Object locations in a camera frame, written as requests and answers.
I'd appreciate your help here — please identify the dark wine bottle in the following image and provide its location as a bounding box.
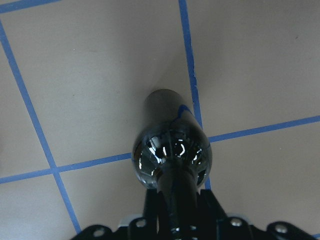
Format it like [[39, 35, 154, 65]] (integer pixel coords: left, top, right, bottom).
[[132, 89, 212, 238]]

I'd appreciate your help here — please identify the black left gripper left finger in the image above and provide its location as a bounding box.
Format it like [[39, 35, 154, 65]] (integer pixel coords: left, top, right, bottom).
[[142, 189, 159, 233]]

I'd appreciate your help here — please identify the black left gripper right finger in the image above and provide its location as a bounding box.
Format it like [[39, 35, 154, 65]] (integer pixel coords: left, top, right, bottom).
[[198, 189, 227, 225]]

